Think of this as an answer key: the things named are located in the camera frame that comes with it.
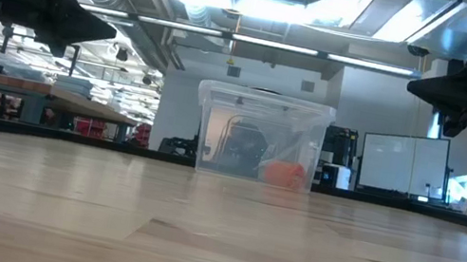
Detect clear plastic storage bin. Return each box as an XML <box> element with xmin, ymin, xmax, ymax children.
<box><xmin>184</xmin><ymin>77</ymin><xmax>340</xmax><ymax>197</ymax></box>

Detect orange elastic bandage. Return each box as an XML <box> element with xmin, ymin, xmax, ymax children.
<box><xmin>261</xmin><ymin>156</ymin><xmax>309</xmax><ymax>193</ymax></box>

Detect black overhead gantry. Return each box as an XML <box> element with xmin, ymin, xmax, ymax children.
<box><xmin>0</xmin><ymin>25</ymin><xmax>83</xmax><ymax>78</ymax></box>

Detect stacked grey trays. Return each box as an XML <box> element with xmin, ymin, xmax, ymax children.
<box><xmin>51</xmin><ymin>72</ymin><xmax>95</xmax><ymax>100</ymax></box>

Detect white whiteboard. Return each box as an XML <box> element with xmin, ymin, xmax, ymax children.
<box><xmin>355</xmin><ymin>124</ymin><xmax>455</xmax><ymax>206</ymax></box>

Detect wooden workbench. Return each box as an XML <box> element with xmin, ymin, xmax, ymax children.
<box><xmin>0</xmin><ymin>72</ymin><xmax>143</xmax><ymax>143</ymax></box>

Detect red storage bin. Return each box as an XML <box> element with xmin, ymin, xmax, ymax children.
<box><xmin>73</xmin><ymin>116</ymin><xmax>109</xmax><ymax>139</ymax></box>

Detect long ceiling light strip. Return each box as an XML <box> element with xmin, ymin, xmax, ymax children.
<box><xmin>77</xmin><ymin>2</ymin><xmax>422</xmax><ymax>81</ymax></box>

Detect red tool cabinet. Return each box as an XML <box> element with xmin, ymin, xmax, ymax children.
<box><xmin>133</xmin><ymin>122</ymin><xmax>154</xmax><ymax>149</ymax></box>

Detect black and white appliance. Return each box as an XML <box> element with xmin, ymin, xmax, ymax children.
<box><xmin>315</xmin><ymin>123</ymin><xmax>363</xmax><ymax>192</ymax></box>

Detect black aluminium table frame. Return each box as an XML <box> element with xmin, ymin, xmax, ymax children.
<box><xmin>0</xmin><ymin>116</ymin><xmax>467</xmax><ymax>232</ymax></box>

